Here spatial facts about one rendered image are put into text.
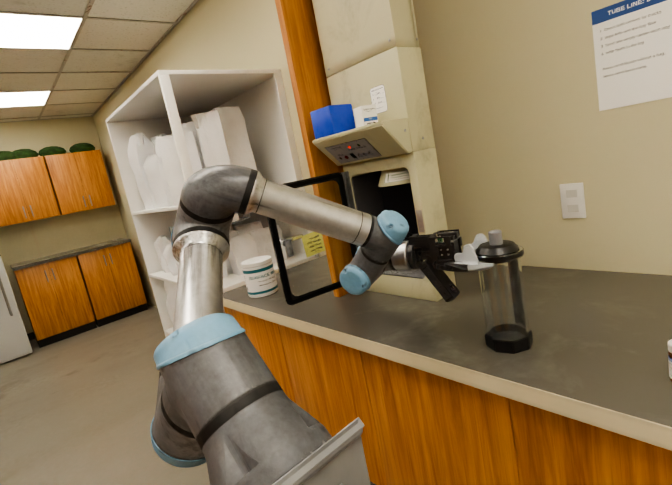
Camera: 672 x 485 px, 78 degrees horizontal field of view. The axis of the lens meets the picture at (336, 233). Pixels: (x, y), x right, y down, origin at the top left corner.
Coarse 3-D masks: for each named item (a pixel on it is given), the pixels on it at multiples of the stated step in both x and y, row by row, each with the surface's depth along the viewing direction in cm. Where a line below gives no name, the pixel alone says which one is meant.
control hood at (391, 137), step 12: (396, 120) 117; (348, 132) 124; (360, 132) 121; (372, 132) 118; (384, 132) 116; (396, 132) 117; (408, 132) 121; (324, 144) 135; (336, 144) 132; (372, 144) 124; (384, 144) 121; (396, 144) 119; (408, 144) 121; (384, 156) 127
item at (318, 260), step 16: (320, 192) 141; (336, 192) 144; (288, 224) 136; (272, 240) 133; (304, 240) 139; (320, 240) 142; (336, 240) 145; (304, 256) 139; (320, 256) 142; (336, 256) 145; (288, 272) 136; (304, 272) 139; (320, 272) 142; (336, 272) 146; (304, 288) 140
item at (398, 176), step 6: (396, 168) 134; (402, 168) 133; (384, 174) 137; (390, 174) 134; (396, 174) 133; (402, 174) 133; (408, 174) 132; (384, 180) 136; (390, 180) 134; (396, 180) 133; (402, 180) 132; (408, 180) 132; (378, 186) 140; (384, 186) 136
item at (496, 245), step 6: (492, 234) 91; (498, 234) 90; (492, 240) 91; (498, 240) 90; (504, 240) 94; (510, 240) 93; (480, 246) 92; (486, 246) 92; (492, 246) 91; (498, 246) 90; (504, 246) 89; (510, 246) 89; (516, 246) 90; (480, 252) 91; (486, 252) 90; (492, 252) 89; (498, 252) 88; (504, 252) 88; (510, 252) 88
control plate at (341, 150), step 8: (344, 144) 130; (352, 144) 128; (360, 144) 126; (368, 144) 125; (336, 152) 136; (344, 152) 134; (352, 152) 132; (360, 152) 130; (376, 152) 127; (344, 160) 139; (352, 160) 137
